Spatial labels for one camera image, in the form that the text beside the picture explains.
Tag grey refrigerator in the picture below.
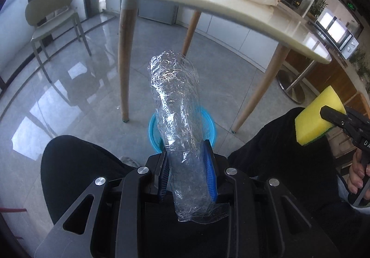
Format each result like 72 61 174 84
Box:
138 1 179 26

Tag person's right leg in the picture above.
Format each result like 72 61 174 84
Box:
227 107 370 258

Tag person's right hand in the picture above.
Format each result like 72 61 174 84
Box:
347 150 370 195

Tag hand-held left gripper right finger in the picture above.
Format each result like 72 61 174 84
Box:
202 139 342 258

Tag blue round waste bin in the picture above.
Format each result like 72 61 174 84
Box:
148 106 217 152

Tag silver microwave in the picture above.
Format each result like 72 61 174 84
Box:
314 11 359 60

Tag white kitchen cabinets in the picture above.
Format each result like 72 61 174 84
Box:
178 11 279 72

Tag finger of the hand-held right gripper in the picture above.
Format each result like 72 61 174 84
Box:
320 105 351 129

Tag green chair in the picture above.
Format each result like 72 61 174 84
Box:
25 0 92 83

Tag round white table wooden legs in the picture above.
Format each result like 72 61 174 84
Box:
84 0 332 134

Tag grey shoe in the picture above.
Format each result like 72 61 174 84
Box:
119 155 141 169

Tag crushed clear plastic bottle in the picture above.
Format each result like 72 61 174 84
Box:
147 49 229 222

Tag person's left leg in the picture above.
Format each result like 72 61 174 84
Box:
40 135 146 227

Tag yellow sponge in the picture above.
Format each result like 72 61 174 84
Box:
295 85 347 147

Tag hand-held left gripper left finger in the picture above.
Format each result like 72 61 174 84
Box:
35 149 174 258

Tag chrome pedestal base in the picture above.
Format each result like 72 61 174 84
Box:
276 58 319 104

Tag green potted plant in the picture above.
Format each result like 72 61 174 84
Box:
349 49 370 86
310 0 329 20

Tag thin red rod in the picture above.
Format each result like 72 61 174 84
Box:
0 207 28 214

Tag person's leg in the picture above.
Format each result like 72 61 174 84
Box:
227 107 370 258
40 135 146 227

